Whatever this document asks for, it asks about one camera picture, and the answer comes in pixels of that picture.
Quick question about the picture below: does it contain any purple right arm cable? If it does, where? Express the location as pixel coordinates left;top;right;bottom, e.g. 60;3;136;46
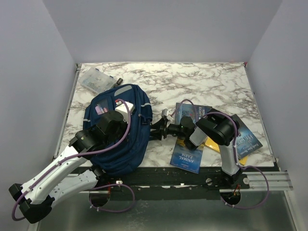
168;99;270;209

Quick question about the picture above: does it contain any Nineteen Eighty-Four book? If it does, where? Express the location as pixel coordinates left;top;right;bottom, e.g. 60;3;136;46
175;103;212;124

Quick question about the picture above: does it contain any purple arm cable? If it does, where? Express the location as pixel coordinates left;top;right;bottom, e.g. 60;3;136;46
168;99;270;209
12;100;135;221

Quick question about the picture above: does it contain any clear plastic organiser box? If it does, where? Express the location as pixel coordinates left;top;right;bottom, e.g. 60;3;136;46
78;67;117;94

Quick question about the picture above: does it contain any purple highlighter marker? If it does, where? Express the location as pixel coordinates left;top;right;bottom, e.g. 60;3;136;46
95;106;103;115

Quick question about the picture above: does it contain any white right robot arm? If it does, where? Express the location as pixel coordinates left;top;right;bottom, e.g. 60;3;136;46
150;109;242;189

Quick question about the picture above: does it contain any blue picture book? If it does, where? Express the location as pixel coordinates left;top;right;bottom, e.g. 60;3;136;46
232;114;263;159

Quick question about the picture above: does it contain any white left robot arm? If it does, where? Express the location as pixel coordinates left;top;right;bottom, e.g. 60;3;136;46
9;109;131;224

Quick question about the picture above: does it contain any aluminium extrusion rail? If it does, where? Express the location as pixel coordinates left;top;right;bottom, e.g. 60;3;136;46
37;171;293;193

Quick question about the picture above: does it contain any Animal Farm book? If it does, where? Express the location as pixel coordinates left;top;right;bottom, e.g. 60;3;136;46
170;138;205;174

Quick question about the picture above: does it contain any navy blue student backpack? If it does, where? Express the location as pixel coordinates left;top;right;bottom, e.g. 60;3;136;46
83;84;153;176

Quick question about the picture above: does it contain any yellow notebook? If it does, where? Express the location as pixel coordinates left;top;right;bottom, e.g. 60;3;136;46
205;137;248;166

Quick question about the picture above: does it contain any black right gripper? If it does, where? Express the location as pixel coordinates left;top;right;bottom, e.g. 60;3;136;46
147;118;188;141

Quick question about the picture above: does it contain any black mounting base plate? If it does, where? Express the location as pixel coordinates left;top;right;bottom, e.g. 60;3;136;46
48;163;281;202

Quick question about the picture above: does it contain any black metal flashlight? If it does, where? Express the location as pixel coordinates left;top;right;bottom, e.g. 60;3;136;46
113;78;123;88

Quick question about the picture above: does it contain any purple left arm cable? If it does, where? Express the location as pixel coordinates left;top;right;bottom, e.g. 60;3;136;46
12;100;135;221

